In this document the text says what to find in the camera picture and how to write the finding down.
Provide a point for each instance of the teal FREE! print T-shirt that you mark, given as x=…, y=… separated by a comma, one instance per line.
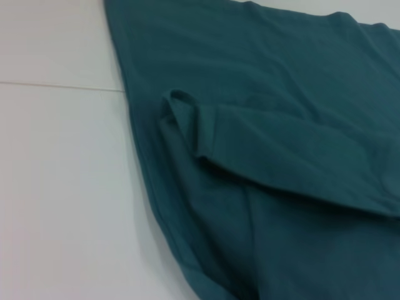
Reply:
x=281, y=93

